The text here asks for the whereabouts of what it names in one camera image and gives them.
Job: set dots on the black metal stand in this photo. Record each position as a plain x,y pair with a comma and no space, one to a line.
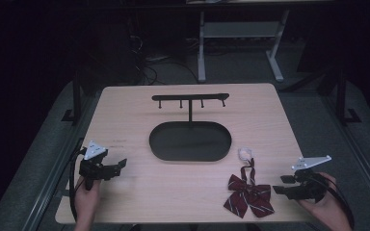
75,99
343,99

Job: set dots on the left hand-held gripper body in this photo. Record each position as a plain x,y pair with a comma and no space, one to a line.
93,168

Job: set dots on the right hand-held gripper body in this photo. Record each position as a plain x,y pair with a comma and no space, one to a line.
308,181

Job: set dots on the person's left hand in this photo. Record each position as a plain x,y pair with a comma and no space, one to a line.
86,200

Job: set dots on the black hook stand with tray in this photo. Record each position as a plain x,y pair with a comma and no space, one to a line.
190,131

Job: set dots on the person's right hand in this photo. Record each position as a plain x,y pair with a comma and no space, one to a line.
327,205

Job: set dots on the dark red striped bow tie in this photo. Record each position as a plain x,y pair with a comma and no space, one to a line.
249,192

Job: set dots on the white metal desk frame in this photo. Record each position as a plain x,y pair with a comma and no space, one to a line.
241,41

